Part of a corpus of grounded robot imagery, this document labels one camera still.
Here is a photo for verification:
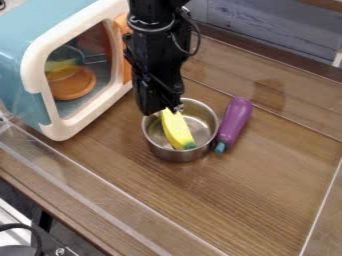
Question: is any blue white toy microwave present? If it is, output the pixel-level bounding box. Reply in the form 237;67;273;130
0;0;133;141

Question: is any yellow toy banana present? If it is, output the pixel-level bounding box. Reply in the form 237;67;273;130
161;108;197;150

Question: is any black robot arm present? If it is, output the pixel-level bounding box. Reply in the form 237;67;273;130
123;0;202;116

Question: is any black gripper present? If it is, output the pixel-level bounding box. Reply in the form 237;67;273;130
123;16;197;116

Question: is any purple toy eggplant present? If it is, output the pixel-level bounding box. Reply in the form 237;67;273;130
215;97;253;154

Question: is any black cable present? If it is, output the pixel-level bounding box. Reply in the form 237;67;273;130
0;223;44;256

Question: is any silver metal pot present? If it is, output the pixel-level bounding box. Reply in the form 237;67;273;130
142;98;219;162

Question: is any orange plate in microwave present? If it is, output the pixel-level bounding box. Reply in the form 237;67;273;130
46;65;97;101

